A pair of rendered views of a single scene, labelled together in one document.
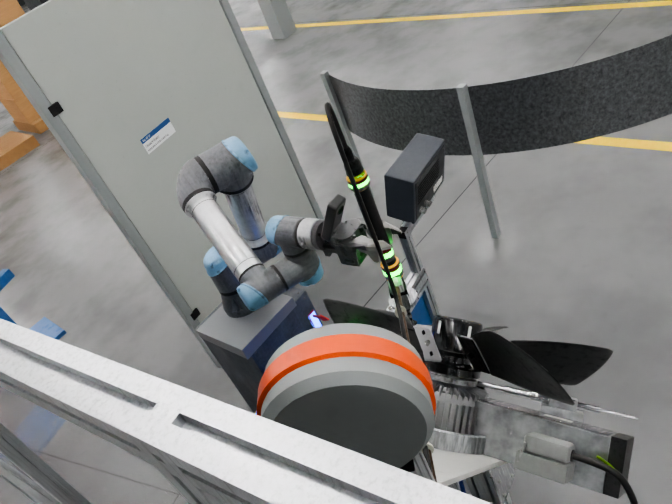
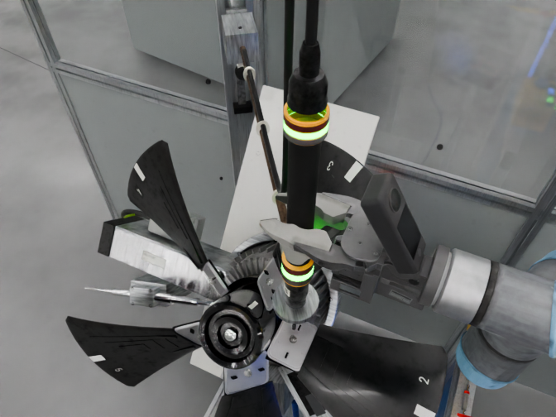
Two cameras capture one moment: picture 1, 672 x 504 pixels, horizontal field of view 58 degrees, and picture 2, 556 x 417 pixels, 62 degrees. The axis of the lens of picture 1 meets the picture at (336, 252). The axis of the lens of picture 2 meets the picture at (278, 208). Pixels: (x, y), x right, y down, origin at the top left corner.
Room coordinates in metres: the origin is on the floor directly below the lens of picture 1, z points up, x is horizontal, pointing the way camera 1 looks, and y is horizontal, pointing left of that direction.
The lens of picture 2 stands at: (1.39, -0.26, 1.96)
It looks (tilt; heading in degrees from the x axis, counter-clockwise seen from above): 50 degrees down; 158
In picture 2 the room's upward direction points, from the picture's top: straight up
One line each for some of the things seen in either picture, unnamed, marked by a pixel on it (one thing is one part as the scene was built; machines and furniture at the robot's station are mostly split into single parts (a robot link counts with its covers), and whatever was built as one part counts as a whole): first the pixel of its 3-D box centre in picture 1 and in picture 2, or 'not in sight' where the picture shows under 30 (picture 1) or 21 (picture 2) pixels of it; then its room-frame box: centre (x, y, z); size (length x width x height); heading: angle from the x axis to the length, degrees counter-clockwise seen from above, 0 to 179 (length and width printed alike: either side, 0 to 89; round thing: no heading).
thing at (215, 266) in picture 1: (226, 265); not in sight; (1.72, 0.35, 1.20); 0.13 x 0.12 x 0.14; 107
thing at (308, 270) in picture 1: (298, 265); (504, 339); (1.26, 0.10, 1.41); 0.11 x 0.08 x 0.11; 107
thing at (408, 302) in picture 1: (399, 288); (294, 280); (1.07, -0.10, 1.37); 0.09 x 0.07 x 0.10; 168
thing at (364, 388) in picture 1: (345, 404); not in sight; (0.37, 0.05, 1.88); 0.17 x 0.15 x 0.16; 43
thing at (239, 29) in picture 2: not in sight; (239, 36); (0.46, 0.03, 1.41); 0.10 x 0.07 x 0.08; 168
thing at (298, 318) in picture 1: (301, 395); not in sight; (1.71, 0.36, 0.50); 0.30 x 0.30 x 1.00; 37
